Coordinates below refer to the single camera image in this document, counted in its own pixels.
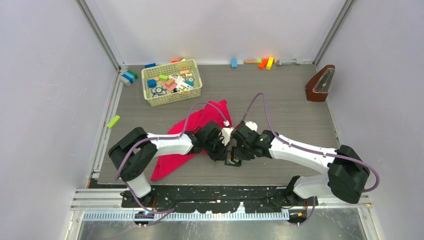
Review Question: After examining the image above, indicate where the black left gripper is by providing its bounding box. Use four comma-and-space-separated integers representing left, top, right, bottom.
203, 135, 230, 162

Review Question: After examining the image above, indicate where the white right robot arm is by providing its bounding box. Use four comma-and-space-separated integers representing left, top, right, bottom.
230, 121, 370, 205

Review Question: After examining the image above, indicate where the blue green block stack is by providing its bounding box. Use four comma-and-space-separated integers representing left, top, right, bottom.
120, 70, 139, 86

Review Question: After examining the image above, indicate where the brown wooden metronome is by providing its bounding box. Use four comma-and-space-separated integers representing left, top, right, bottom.
305, 64, 336, 102

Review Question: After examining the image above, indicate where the light blue toy block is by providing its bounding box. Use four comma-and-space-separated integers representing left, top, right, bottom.
230, 58, 238, 68

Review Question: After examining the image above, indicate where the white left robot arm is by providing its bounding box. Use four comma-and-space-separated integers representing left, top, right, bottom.
108, 121, 233, 207

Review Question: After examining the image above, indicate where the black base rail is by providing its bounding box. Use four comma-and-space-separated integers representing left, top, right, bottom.
112, 184, 319, 215

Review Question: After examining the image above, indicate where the tan wooden block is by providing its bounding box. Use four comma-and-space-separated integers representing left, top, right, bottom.
244, 59, 258, 65

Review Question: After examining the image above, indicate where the orange toy block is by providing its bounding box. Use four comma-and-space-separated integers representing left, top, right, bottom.
258, 58, 268, 70

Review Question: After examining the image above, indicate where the pink red garment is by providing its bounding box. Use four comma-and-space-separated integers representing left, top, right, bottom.
150, 99, 233, 182

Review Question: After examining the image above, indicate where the yellow toy block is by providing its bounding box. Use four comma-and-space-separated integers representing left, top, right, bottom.
265, 57, 274, 70

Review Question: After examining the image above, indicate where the lime green block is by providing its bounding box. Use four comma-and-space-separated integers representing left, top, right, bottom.
106, 115, 121, 129

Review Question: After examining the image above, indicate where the green perforated plastic basket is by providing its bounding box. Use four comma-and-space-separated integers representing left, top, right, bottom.
141, 59, 203, 107

